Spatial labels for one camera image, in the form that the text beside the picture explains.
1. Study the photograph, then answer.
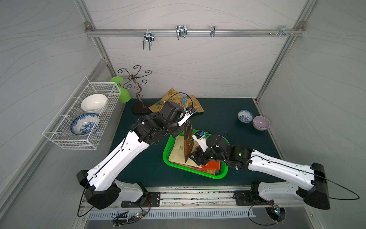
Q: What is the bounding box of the tan kettle cooked chips bag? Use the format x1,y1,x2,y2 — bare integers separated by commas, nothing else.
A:
178,161,220,175

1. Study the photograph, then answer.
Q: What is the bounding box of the red white chips bag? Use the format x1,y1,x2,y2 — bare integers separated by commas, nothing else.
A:
168,135,221,172

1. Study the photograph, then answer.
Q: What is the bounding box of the brown Kettle sea salt bag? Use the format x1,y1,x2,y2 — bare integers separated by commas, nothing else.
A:
184,120,194,162

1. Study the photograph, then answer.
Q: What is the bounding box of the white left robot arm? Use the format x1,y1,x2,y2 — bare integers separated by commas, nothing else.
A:
77,101,196,210

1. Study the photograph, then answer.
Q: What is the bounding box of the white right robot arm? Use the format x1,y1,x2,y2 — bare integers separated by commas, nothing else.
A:
189,132,330,210

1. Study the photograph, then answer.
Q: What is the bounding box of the green plastic basket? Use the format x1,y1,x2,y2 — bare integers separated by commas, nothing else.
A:
163,132,228,179

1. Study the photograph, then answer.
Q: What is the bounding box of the yellow blue chips bag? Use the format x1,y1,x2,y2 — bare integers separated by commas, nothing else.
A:
149,95,204,113

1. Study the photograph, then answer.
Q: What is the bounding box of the gold chips bag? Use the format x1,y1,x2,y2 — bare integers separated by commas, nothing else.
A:
161,88,183,102

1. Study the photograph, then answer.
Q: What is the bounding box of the brown metal scroll stand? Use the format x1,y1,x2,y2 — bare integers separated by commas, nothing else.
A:
117,65,152,114

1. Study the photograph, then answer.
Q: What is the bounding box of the green plastic goblet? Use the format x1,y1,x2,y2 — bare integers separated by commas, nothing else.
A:
110,76,131,103

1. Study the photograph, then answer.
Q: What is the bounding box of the blue floral ceramic bowl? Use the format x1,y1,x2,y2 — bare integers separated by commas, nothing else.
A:
237,110,254,124

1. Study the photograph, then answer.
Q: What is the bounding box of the lilac ceramic bowl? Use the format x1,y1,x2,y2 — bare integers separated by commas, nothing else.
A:
252,115,271,131

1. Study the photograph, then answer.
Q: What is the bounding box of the white bowl in rack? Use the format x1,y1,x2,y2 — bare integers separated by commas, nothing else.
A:
81,94,107,114

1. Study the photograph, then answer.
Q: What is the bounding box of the blue floral plate in rack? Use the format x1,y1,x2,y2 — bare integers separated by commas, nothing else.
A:
70,113,100,135

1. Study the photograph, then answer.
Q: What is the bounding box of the metal double hook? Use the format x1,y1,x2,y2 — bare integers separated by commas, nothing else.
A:
143,31,155,50

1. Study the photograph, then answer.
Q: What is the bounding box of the metal loop hook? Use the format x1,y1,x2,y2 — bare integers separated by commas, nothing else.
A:
175,25,188,40

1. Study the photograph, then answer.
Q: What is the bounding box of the small metal hook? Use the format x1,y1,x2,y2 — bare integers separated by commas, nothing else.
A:
210,26,216,37

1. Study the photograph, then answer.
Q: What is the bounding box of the metal clamp hook right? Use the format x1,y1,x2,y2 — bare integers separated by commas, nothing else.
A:
269,26,295,37

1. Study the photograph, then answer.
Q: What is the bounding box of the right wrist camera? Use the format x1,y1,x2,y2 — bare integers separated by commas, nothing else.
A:
192,131,208,152

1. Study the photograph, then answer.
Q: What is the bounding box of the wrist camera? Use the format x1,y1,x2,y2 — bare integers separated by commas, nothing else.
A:
178,105,197,126
192,131,208,152

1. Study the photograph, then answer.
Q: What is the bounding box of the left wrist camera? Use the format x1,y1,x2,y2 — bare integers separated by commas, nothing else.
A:
178,105,197,126

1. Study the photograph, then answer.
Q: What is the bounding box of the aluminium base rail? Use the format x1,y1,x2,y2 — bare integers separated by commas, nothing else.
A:
79,185,315,219

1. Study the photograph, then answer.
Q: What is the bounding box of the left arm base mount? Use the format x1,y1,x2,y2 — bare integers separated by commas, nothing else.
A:
121,192,161,208

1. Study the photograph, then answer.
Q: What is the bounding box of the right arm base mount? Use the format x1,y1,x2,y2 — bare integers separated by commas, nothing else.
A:
233,190,275,206

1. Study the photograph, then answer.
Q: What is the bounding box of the white wire wall basket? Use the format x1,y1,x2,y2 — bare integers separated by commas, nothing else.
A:
43,78,121,150

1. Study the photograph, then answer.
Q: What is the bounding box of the aluminium top rail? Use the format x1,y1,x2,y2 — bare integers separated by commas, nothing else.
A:
86,28,294,38

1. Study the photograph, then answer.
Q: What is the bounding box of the aluminium corner frame post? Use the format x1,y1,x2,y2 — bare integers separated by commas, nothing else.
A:
255,0,317,103

